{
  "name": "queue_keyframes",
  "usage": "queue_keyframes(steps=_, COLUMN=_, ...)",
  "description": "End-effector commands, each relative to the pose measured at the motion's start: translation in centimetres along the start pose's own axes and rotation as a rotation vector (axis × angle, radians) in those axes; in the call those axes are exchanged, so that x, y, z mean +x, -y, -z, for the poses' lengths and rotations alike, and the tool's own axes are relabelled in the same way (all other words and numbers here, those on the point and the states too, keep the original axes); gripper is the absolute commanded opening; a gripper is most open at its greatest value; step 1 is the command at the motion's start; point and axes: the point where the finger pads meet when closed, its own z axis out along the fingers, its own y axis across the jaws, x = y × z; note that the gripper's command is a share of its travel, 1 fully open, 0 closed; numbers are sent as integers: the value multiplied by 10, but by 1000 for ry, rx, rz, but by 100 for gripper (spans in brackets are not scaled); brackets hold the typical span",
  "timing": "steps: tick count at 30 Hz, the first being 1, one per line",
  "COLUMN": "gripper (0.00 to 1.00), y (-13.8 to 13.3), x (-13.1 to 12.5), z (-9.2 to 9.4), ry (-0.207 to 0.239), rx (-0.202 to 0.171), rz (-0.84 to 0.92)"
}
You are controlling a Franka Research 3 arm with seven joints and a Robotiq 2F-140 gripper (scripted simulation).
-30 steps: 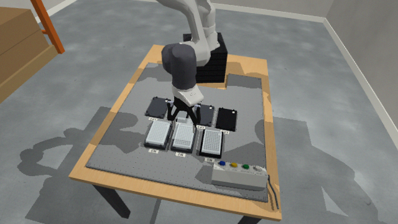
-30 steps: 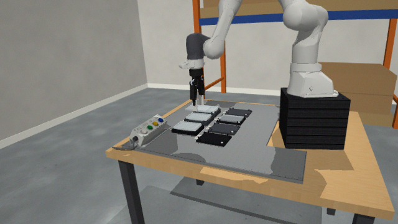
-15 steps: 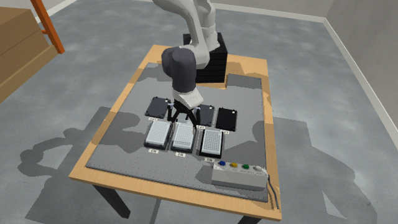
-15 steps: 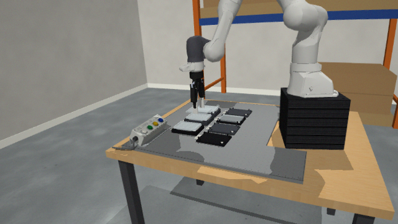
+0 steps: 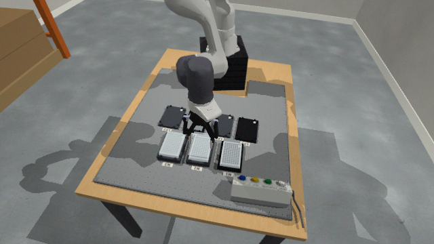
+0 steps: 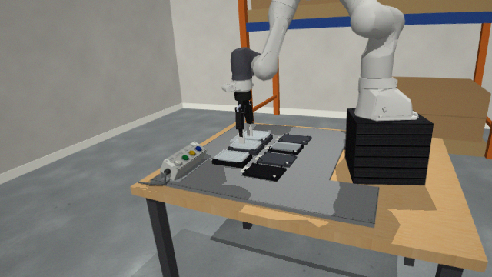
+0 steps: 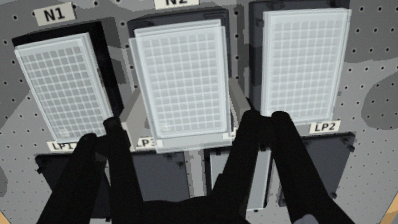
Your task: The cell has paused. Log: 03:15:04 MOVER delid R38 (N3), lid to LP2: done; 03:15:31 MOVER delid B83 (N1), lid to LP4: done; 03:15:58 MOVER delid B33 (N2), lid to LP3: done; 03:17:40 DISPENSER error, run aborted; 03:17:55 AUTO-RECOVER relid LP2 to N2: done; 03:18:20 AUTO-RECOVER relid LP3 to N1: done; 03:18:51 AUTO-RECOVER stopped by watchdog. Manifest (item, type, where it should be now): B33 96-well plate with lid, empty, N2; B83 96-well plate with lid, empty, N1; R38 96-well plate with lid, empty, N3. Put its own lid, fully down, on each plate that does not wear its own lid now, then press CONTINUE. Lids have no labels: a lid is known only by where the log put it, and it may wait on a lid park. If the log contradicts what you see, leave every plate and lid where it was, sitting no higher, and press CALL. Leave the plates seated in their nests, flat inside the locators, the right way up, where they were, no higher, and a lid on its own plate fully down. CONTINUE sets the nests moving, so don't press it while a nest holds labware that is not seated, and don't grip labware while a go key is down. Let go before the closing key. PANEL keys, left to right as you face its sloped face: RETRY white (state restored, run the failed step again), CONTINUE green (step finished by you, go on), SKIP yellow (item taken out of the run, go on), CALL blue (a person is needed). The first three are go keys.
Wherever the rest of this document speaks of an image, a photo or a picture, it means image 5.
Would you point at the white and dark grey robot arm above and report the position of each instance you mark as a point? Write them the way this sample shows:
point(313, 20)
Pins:
point(197, 72)

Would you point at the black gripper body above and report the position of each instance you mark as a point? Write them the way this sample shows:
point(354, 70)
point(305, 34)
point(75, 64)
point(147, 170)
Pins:
point(194, 117)

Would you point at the grey button panel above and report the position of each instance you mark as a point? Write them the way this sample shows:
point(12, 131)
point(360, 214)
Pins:
point(263, 191)

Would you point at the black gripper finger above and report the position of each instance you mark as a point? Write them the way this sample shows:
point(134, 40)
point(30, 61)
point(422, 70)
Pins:
point(188, 132)
point(210, 131)

